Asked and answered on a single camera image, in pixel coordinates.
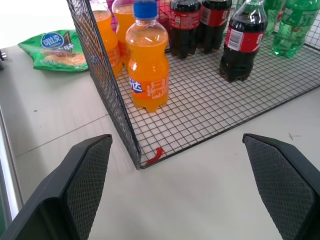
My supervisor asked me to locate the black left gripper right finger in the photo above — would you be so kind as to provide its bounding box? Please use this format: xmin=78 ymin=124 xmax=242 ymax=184
xmin=242 ymin=133 xmax=320 ymax=240

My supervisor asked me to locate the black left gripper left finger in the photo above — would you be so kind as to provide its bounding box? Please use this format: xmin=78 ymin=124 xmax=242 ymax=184
xmin=0 ymin=133 xmax=113 ymax=240

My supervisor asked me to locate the green potato chips bag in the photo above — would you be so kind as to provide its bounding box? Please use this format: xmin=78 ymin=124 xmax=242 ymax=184
xmin=17 ymin=29 xmax=90 ymax=72

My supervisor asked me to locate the cola bottle red label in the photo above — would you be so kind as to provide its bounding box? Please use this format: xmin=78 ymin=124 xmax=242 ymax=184
xmin=169 ymin=0 xmax=202 ymax=60
xmin=197 ymin=0 xmax=233 ymax=55
xmin=219 ymin=0 xmax=268 ymax=83

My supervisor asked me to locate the orange soda bottle blue cap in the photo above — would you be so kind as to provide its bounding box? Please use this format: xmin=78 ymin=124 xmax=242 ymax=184
xmin=125 ymin=0 xmax=170 ymax=114

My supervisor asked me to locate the green soda bottle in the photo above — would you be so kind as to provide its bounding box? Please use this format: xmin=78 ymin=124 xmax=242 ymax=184
xmin=272 ymin=0 xmax=320 ymax=58
xmin=259 ymin=0 xmax=288 ymax=36

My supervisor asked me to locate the silver metal rail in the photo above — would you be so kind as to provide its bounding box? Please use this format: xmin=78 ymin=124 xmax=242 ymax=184
xmin=0 ymin=109 xmax=25 ymax=226

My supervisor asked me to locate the black wire mesh rack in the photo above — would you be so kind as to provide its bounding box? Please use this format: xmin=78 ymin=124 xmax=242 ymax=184
xmin=66 ymin=0 xmax=320 ymax=170

